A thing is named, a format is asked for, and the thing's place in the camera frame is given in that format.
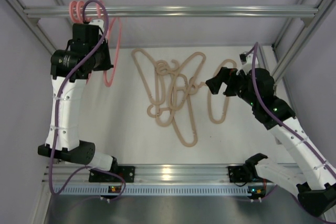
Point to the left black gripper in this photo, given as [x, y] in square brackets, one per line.
[105, 54]

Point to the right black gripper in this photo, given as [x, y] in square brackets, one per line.
[228, 84]

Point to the pink hanger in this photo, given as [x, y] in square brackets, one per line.
[73, 11]
[79, 10]
[109, 80]

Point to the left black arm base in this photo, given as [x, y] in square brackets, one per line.
[125, 172]

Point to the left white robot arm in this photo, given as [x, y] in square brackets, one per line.
[63, 140]

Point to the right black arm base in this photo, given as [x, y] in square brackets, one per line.
[246, 173]

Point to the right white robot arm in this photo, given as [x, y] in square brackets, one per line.
[315, 187]

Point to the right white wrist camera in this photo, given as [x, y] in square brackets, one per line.
[247, 62]

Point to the aluminium hanging rail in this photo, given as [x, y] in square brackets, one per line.
[268, 11]

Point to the front aluminium rail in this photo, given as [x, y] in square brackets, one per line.
[217, 173]

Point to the grey slotted cable duct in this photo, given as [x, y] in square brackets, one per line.
[161, 190]

